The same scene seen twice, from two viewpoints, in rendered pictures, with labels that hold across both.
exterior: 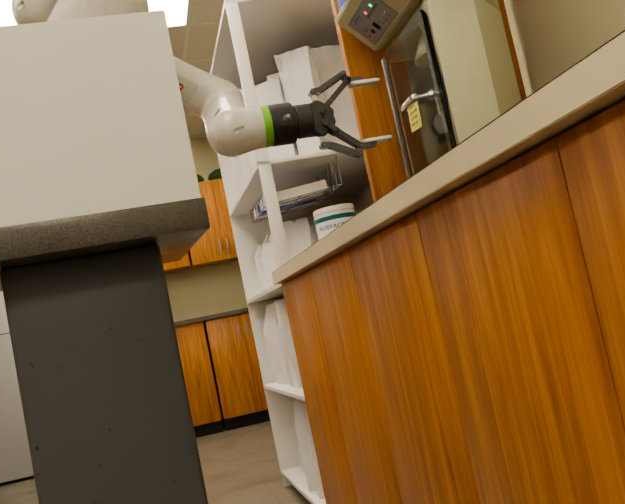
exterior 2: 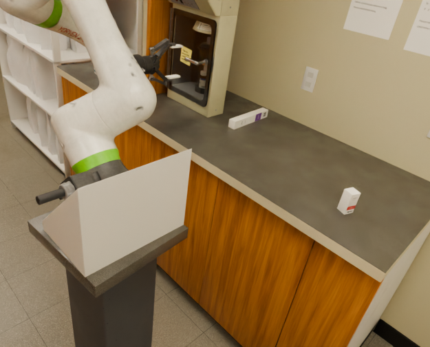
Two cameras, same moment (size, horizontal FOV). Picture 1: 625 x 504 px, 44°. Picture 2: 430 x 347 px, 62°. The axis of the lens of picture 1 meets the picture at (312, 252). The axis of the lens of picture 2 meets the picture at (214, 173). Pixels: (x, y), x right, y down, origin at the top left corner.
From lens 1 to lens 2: 1.09 m
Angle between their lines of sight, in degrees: 51
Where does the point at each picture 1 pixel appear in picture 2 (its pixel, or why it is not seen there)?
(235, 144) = not seen: hidden behind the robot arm
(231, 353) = not seen: outside the picture
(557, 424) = (264, 277)
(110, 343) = (136, 279)
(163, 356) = (151, 275)
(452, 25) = (225, 34)
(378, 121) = (158, 37)
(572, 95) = (339, 252)
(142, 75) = (177, 180)
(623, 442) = (290, 299)
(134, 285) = not seen: hidden behind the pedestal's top
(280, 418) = (12, 93)
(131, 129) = (167, 205)
